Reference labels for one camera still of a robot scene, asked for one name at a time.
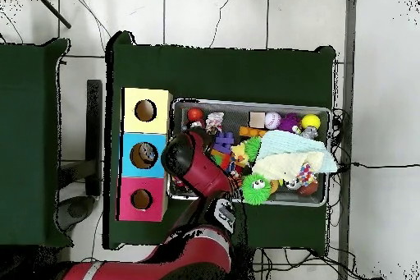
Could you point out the purple plastic building block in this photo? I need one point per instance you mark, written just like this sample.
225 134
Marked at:
224 142

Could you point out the green spiky ball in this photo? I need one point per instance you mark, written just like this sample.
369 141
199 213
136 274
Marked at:
256 189

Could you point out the mint knitted cloth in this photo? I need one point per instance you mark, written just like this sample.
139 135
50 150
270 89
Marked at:
289 143

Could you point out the cream knitted cloth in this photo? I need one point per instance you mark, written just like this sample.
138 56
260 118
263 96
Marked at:
289 165

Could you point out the multicoloured patterned cloth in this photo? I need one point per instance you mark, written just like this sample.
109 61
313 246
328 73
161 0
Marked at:
307 175

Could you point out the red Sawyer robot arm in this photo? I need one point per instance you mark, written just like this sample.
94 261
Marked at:
197 168

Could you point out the wooden box with three holes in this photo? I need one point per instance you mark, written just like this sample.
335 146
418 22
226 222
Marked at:
144 142

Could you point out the clear shallow mesh bin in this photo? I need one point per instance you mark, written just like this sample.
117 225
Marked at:
315 200

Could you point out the red maraca rattle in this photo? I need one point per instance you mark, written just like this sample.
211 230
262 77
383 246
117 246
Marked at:
195 114

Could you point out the dark green tablecloth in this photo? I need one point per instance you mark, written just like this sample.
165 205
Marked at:
230 76

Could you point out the white baseball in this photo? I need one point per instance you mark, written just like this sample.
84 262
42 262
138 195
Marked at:
273 120

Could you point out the purple monster toy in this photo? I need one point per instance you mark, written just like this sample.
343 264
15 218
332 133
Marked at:
289 123

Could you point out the yellow ball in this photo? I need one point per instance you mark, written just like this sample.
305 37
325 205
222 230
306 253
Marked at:
311 122

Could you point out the black panel stand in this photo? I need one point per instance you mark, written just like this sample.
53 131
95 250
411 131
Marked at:
94 129

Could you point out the grey round stand base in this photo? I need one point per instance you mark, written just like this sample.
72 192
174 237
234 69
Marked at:
79 209

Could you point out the dark green side cloth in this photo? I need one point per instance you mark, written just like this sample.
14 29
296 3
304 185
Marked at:
33 96

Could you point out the black rod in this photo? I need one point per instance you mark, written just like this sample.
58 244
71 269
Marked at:
52 9

